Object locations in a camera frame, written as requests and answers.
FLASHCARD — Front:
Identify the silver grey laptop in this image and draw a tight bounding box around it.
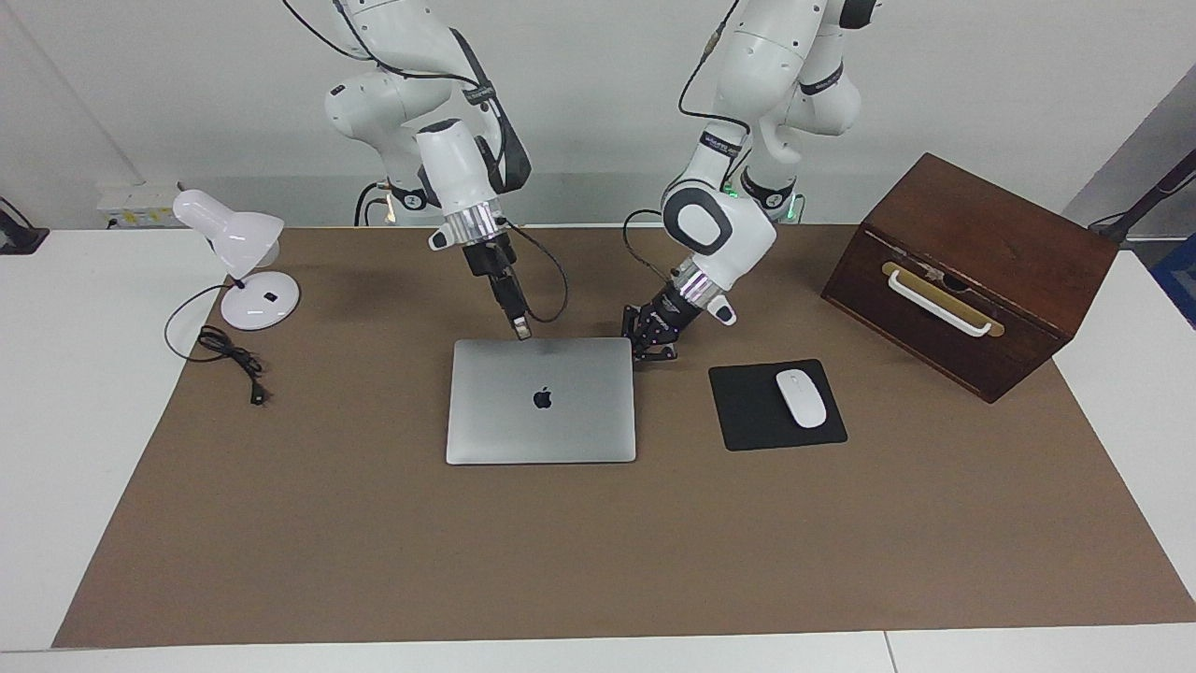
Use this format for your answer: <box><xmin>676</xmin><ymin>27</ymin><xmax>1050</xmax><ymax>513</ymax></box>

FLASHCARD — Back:
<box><xmin>446</xmin><ymin>337</ymin><xmax>637</xmax><ymax>465</ymax></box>

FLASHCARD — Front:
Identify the black mouse pad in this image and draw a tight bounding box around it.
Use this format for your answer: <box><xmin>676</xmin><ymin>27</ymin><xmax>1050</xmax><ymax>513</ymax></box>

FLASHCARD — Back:
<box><xmin>708</xmin><ymin>359</ymin><xmax>848</xmax><ymax>452</ymax></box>

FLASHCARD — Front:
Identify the white computer mouse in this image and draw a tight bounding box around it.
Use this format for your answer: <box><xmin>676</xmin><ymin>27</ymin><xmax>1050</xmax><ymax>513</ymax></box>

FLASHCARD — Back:
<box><xmin>776</xmin><ymin>369</ymin><xmax>829</xmax><ymax>429</ymax></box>

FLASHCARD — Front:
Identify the brown table mat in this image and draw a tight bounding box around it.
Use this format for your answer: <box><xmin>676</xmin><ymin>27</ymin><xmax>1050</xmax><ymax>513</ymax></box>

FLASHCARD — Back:
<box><xmin>51</xmin><ymin>224</ymin><xmax>1196</xmax><ymax>649</ymax></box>

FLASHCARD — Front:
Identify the white desk lamp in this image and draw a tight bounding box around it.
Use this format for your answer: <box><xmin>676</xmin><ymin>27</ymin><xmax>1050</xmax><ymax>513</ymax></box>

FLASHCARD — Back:
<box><xmin>172</xmin><ymin>190</ymin><xmax>302</xmax><ymax>332</ymax></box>

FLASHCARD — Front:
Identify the dark brown wooden box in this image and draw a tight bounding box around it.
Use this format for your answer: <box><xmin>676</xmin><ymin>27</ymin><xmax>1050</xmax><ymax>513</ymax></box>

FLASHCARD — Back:
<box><xmin>820</xmin><ymin>152</ymin><xmax>1120</xmax><ymax>404</ymax></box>

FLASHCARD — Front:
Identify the black tripod stand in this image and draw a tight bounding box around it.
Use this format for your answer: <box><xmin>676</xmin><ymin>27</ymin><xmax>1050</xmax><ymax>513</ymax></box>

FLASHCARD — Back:
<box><xmin>1089</xmin><ymin>148</ymin><xmax>1196</xmax><ymax>246</ymax></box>

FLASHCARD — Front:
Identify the blue crate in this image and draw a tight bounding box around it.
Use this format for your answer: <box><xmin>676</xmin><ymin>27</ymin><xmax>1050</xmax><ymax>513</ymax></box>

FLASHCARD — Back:
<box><xmin>1151</xmin><ymin>234</ymin><xmax>1196</xmax><ymax>328</ymax></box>

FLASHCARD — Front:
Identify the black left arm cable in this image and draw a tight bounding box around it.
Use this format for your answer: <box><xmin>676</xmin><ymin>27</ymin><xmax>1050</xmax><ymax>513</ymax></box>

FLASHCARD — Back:
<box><xmin>622</xmin><ymin>0</ymin><xmax>750</xmax><ymax>283</ymax></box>

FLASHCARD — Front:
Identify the black base cable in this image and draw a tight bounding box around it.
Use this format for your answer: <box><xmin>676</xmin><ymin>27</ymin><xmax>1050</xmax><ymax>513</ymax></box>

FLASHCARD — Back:
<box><xmin>354</xmin><ymin>180</ymin><xmax>389</xmax><ymax>226</ymax></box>

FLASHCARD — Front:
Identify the brass handle plate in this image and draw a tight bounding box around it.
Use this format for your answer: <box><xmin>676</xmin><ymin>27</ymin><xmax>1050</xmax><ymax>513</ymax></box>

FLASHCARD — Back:
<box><xmin>881</xmin><ymin>261</ymin><xmax>1006</xmax><ymax>338</ymax></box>

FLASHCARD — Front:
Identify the white box handle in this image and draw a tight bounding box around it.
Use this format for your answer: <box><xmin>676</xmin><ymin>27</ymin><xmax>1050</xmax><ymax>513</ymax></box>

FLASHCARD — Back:
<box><xmin>886</xmin><ymin>269</ymin><xmax>993</xmax><ymax>337</ymax></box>

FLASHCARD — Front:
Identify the black lamp power cable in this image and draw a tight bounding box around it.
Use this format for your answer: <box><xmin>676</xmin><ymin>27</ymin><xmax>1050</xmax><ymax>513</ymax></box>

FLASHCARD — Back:
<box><xmin>164</xmin><ymin>283</ymin><xmax>271</xmax><ymax>408</ymax></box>

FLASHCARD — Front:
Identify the white wall power strip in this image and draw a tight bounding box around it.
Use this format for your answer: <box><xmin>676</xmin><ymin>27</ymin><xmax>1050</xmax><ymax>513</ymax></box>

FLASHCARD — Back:
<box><xmin>96</xmin><ymin>182</ymin><xmax>183</xmax><ymax>230</ymax></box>

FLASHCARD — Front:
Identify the black clamp mount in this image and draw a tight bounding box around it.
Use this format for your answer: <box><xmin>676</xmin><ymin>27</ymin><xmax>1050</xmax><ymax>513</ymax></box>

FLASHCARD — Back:
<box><xmin>0</xmin><ymin>198</ymin><xmax>50</xmax><ymax>255</ymax></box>

